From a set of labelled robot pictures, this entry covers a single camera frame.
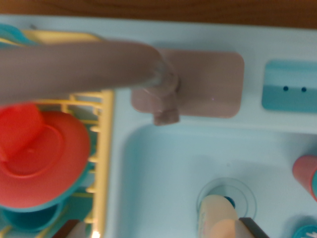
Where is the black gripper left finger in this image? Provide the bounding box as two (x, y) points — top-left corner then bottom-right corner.
(56, 219), (86, 238)

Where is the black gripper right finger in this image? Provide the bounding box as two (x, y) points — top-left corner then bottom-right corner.
(235, 217), (269, 238)

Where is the cream detergent bottle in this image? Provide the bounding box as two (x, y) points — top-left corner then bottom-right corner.
(197, 194), (240, 238)

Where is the light blue toy sink unit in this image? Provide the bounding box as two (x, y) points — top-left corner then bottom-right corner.
(0, 13), (317, 238)

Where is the teal toy bowl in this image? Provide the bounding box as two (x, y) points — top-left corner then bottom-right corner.
(1, 200), (70, 233)

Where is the teal dish brush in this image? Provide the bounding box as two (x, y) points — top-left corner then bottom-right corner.
(293, 224), (317, 238)

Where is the red toy plate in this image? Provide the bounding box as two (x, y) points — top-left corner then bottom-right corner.
(0, 110), (91, 208)

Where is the pink toy tumbler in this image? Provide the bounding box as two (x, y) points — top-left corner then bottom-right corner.
(292, 155), (317, 202)

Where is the yellow plastic dish rack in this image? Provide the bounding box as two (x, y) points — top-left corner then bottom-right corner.
(0, 29), (114, 238)

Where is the red toy cup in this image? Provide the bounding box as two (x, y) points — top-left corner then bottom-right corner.
(0, 104), (46, 162)

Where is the teal soap tray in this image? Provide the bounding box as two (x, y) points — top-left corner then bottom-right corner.
(262, 60), (317, 113)

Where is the grey toy faucet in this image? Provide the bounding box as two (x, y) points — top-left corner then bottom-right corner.
(0, 41), (180, 126)

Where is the grey faucet base plate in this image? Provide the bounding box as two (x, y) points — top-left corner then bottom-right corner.
(130, 48), (245, 119)

